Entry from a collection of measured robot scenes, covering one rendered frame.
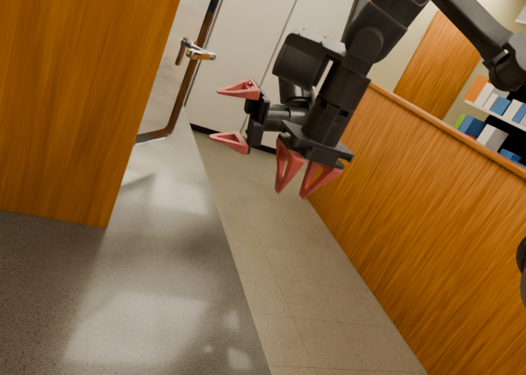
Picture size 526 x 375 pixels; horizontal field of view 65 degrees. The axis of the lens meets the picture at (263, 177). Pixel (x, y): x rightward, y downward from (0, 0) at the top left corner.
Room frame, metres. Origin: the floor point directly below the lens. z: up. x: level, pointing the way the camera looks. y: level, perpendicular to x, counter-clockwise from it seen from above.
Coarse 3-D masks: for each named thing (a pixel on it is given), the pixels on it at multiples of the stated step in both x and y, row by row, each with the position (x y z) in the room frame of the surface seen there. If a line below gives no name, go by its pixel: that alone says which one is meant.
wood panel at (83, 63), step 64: (0, 0) 0.45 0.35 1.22; (64, 0) 0.47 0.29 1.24; (128, 0) 0.50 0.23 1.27; (0, 64) 0.45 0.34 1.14; (64, 64) 0.48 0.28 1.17; (128, 64) 0.51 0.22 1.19; (0, 128) 0.46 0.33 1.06; (64, 128) 0.49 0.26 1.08; (128, 128) 0.52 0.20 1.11; (0, 192) 0.46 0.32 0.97; (64, 192) 0.50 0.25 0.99
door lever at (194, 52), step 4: (192, 44) 0.82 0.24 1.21; (196, 44) 0.83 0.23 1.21; (192, 48) 0.82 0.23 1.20; (196, 48) 0.82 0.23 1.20; (200, 48) 0.82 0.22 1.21; (188, 52) 0.74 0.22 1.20; (192, 52) 0.74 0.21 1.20; (196, 52) 0.75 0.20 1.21; (200, 52) 0.76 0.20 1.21; (204, 52) 0.78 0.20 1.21; (208, 52) 0.79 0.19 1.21; (212, 52) 0.81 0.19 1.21; (188, 56) 0.74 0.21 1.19; (192, 56) 0.74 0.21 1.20; (196, 56) 0.75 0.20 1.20; (200, 56) 0.77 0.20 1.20; (204, 56) 0.78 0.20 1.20; (208, 56) 0.80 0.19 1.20; (212, 56) 0.81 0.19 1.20
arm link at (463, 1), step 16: (432, 0) 1.06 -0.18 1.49; (448, 0) 1.03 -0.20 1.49; (464, 0) 1.03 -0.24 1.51; (448, 16) 1.05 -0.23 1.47; (464, 16) 1.02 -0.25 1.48; (480, 16) 1.02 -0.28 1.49; (464, 32) 1.03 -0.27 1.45; (480, 32) 1.00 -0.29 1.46; (496, 32) 1.00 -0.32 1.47; (512, 32) 1.00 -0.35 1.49; (480, 48) 1.02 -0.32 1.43; (496, 48) 0.98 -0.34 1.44; (512, 48) 0.96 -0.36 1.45; (512, 64) 0.96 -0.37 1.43; (496, 80) 1.01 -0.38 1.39
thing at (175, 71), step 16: (192, 0) 0.77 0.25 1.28; (208, 0) 0.83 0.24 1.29; (176, 16) 0.74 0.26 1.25; (192, 16) 0.79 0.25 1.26; (208, 16) 0.85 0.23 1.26; (176, 32) 0.75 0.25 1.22; (192, 32) 0.81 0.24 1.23; (176, 48) 0.77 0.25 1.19; (160, 64) 0.74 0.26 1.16; (176, 64) 0.79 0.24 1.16; (192, 64) 0.85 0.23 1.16; (160, 80) 0.75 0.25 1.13; (176, 80) 0.81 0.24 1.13; (160, 96) 0.77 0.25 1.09; (176, 96) 0.83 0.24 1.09; (144, 112) 0.73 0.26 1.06; (160, 112) 0.79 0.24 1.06; (176, 112) 0.85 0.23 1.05; (144, 128) 0.75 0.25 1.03; (160, 128) 0.81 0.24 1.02
